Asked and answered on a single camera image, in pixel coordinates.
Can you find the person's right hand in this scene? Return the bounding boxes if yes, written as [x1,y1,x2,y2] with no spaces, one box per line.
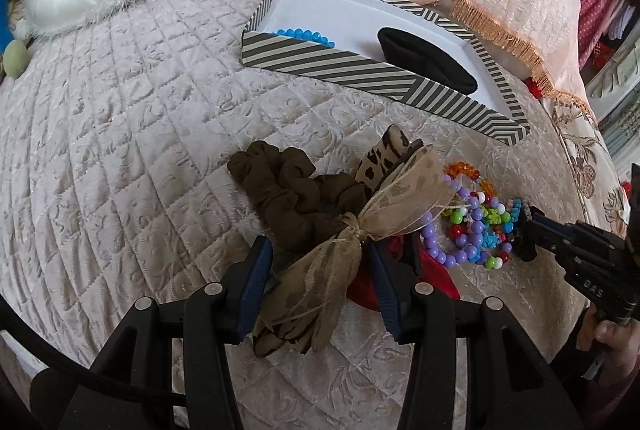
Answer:
[575,305,640,393]

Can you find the green pom-pom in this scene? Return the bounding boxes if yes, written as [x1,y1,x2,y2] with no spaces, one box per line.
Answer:
[2,42,28,78]

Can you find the purple bead bracelet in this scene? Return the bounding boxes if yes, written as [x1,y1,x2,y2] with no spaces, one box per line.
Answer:
[420,175,488,268]

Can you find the stack of folded linens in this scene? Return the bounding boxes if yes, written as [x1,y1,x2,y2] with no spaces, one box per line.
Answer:
[597,104,640,181]

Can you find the orange faceted bead bracelet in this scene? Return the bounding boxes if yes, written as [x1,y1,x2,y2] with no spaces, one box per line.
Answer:
[444,161,496,195]

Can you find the black cable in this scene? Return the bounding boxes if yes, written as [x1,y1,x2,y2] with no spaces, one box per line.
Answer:
[0,295,171,411]

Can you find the beige quilted bedspread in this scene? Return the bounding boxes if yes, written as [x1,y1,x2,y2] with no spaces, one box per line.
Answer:
[0,0,621,430]

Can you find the beige leopard sheer bow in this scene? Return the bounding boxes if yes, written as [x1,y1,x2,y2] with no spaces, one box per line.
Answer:
[251,124,446,358]

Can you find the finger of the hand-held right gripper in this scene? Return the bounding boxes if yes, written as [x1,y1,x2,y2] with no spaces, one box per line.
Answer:
[514,206,576,263]

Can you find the blue bead bracelet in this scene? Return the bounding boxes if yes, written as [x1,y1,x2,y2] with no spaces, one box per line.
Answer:
[270,28,335,49]

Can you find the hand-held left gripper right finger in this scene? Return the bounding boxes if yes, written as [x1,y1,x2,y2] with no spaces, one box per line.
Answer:
[369,237,586,430]

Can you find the brown scrunchie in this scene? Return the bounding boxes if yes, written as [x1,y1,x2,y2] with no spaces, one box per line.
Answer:
[226,141,373,255]

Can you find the multicolour bead bracelet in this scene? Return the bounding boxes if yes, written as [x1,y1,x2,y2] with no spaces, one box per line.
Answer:
[440,192,513,271]

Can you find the striped cardboard box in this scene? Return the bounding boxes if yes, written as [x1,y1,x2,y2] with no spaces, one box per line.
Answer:
[240,0,532,145]

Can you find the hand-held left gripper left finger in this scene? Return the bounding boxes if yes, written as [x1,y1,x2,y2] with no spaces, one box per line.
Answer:
[60,235,275,430]

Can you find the red satin bow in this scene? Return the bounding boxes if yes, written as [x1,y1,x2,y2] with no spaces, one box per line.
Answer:
[345,235,461,311]

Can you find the hanging clothes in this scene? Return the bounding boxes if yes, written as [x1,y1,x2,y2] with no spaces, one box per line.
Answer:
[580,0,640,70]

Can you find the turquoise bead bracelet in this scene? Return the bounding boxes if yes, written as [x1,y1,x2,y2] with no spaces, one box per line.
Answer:
[480,197,523,251]

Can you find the floral embroidered cloth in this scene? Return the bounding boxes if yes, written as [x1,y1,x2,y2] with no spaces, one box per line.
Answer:
[525,74,636,231]

